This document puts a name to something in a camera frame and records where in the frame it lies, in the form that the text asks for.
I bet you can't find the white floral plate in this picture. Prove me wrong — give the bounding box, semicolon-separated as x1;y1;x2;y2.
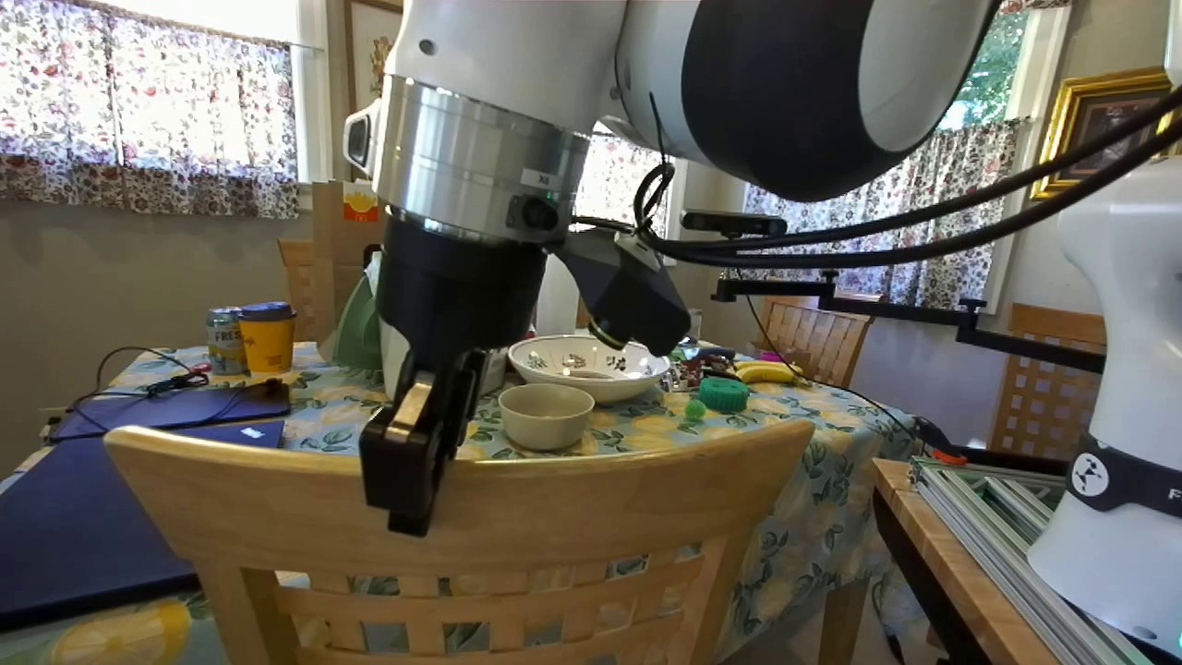
503;328;674;410

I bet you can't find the gold picture frame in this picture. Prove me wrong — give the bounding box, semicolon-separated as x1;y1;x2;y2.
1025;62;1182;207

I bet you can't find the glass jar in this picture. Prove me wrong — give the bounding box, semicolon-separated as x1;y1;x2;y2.
204;304;248;376

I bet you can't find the dark blue folder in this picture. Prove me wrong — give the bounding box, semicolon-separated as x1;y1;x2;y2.
44;386;296;446

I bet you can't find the navy blue placemat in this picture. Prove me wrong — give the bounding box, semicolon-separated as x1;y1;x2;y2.
0;419;289;634

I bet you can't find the yellow banana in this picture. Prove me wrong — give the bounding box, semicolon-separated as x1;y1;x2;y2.
730;354;805;387

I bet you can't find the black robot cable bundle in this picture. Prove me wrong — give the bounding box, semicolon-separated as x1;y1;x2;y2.
631;85;1182;279

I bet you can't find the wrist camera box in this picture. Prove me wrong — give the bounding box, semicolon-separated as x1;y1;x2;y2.
553;229;694;357

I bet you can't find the small cream bowl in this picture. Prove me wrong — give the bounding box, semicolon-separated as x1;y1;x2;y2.
494;380;597;456

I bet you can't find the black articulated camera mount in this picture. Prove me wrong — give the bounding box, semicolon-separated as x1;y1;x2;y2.
674;207;1106;376

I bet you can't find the floral curtain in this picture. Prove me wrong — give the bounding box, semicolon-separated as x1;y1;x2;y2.
0;0;307;227
576;0;1076;316

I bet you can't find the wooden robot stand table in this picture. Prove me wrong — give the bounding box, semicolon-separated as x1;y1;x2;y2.
866;456;1064;665

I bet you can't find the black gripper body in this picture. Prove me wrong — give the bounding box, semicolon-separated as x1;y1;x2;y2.
374;218;553;376

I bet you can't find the cardboard box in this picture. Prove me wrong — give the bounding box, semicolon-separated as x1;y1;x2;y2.
276;179;386;343

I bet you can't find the wooden framed picture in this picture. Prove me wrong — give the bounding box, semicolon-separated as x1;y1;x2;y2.
339;0;408;118

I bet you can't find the lemon print tablecloth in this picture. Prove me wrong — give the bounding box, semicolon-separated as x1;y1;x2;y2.
0;339;929;665

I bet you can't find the wooden lattice-back chair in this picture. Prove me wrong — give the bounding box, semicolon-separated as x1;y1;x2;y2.
984;301;1106;469
104;419;819;665
746;291;880;391

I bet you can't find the yellow cup blue lid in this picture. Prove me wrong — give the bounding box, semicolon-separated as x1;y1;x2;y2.
231;301;300;380

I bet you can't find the green round toy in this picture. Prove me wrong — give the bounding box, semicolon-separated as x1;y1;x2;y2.
694;375;758;419

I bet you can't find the thin black cable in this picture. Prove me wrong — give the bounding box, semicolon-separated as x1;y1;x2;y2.
93;339;214;398

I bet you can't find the aluminium rail base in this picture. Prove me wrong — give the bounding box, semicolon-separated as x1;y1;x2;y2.
913;456;1160;665

